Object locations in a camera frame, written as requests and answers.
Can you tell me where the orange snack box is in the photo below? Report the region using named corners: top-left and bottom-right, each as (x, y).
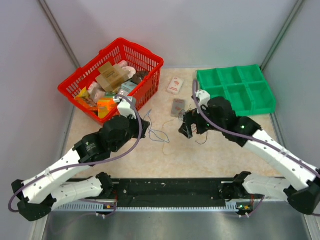
top-left (97, 97), bottom-right (117, 119)

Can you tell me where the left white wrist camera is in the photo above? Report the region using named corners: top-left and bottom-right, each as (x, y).
top-left (113, 96), bottom-right (137, 120)

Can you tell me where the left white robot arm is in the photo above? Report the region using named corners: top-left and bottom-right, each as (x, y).
top-left (11, 115), bottom-right (151, 222)

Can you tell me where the green compartment tray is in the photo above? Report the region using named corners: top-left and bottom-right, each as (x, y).
top-left (196, 64), bottom-right (276, 116)

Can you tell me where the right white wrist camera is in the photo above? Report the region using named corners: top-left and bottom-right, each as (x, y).
top-left (195, 90), bottom-right (211, 106)

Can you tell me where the red plastic basket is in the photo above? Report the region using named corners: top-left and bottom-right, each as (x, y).
top-left (58, 38), bottom-right (164, 125)

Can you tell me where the white slotted cable duct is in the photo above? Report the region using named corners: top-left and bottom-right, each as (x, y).
top-left (54, 201), bottom-right (114, 212)

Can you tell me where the dark brown round item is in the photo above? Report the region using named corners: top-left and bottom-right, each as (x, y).
top-left (131, 71), bottom-right (149, 85)

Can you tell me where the clear plastic card case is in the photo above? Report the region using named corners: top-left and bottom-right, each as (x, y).
top-left (170, 98), bottom-right (186, 118)

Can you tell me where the brown cardboard box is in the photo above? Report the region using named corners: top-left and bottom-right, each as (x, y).
top-left (95, 62), bottom-right (129, 92)

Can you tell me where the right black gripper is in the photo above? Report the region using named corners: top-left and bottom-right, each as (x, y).
top-left (178, 102), bottom-right (225, 139)

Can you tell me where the pink wrapped pack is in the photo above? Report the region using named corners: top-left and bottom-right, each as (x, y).
top-left (87, 81), bottom-right (106, 102)

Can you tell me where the white pink pouch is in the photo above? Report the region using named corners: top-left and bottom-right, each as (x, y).
top-left (118, 60), bottom-right (137, 79)

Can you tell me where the white red card box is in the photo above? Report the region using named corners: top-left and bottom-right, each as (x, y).
top-left (167, 77), bottom-right (185, 95)

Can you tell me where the yellow wire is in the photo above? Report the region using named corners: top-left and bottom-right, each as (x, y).
top-left (161, 117), bottom-right (181, 156)

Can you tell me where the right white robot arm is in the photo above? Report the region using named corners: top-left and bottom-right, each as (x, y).
top-left (179, 97), bottom-right (320, 215)

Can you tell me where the yellow snack packet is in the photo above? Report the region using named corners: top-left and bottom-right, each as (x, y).
top-left (74, 87), bottom-right (98, 112)

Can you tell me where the teal small box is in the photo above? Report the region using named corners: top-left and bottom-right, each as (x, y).
top-left (121, 81), bottom-right (138, 94)

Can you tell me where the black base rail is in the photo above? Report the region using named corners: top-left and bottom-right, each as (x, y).
top-left (67, 177), bottom-right (288, 209)

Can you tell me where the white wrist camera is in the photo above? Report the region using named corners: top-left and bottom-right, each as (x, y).
top-left (195, 90), bottom-right (211, 106)
top-left (113, 96), bottom-right (137, 120)

